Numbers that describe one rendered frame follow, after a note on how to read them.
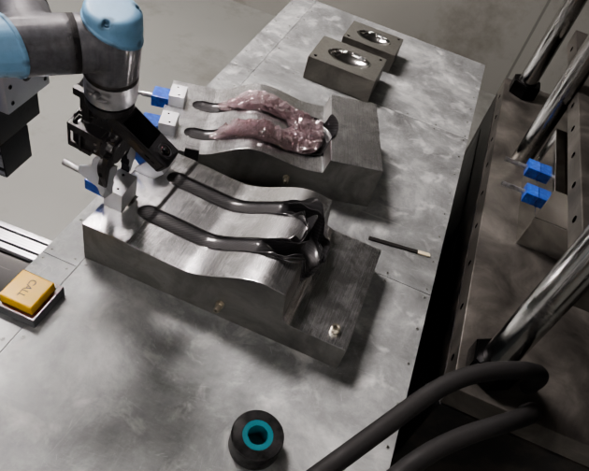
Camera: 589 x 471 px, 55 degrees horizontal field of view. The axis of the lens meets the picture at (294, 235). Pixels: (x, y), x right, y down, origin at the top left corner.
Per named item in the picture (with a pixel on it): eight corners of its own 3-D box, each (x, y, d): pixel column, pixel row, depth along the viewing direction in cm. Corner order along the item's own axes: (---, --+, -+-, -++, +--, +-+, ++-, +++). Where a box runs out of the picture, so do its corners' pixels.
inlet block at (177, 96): (126, 106, 132) (126, 86, 128) (131, 94, 135) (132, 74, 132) (182, 118, 133) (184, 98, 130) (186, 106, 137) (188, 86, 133)
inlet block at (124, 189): (55, 179, 101) (53, 161, 97) (72, 161, 104) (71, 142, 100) (121, 213, 101) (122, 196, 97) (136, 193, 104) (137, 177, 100)
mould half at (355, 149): (149, 164, 124) (150, 122, 117) (172, 98, 142) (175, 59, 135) (367, 206, 130) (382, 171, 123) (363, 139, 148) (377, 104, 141)
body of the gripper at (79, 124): (94, 119, 95) (94, 64, 85) (140, 143, 95) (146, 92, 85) (66, 148, 90) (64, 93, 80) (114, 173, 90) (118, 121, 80)
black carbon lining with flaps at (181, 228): (132, 223, 102) (132, 185, 96) (175, 174, 114) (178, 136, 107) (308, 300, 99) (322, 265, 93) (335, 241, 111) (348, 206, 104)
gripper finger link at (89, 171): (80, 183, 98) (88, 141, 92) (111, 199, 98) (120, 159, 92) (70, 192, 96) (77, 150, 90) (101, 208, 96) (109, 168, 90)
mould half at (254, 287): (84, 257, 104) (80, 205, 94) (156, 178, 122) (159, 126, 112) (337, 368, 99) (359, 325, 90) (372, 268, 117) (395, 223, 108)
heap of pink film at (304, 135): (207, 144, 124) (210, 114, 118) (218, 99, 136) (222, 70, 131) (322, 167, 127) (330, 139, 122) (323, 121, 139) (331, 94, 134)
